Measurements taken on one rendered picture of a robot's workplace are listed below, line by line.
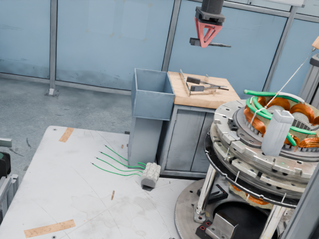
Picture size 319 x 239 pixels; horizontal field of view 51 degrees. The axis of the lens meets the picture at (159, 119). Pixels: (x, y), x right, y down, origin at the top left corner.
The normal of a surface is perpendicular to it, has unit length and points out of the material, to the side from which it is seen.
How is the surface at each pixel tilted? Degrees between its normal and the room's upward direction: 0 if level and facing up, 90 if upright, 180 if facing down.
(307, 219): 90
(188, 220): 0
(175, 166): 90
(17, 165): 0
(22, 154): 0
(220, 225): 90
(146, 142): 90
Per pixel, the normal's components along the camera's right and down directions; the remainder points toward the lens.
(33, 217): 0.17, -0.86
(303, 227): -0.37, 0.39
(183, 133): 0.09, 0.49
